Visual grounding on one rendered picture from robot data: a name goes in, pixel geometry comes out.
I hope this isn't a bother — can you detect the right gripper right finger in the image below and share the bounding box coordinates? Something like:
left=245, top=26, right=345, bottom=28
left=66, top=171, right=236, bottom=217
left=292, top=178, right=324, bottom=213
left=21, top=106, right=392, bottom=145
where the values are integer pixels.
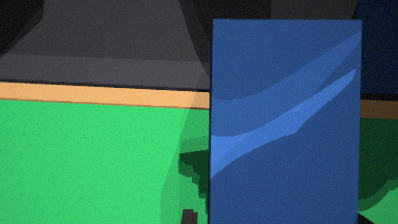
left=358, top=213, right=374, bottom=224

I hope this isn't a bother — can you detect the tall dark blue block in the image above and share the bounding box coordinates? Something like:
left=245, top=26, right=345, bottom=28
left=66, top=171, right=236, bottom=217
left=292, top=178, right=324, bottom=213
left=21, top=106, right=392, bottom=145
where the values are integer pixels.
left=356, top=0, right=398, bottom=94
left=207, top=19, right=362, bottom=224

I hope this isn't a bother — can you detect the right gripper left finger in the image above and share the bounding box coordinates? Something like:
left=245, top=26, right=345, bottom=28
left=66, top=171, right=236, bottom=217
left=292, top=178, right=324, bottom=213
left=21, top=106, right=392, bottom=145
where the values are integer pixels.
left=181, top=209, right=197, bottom=224

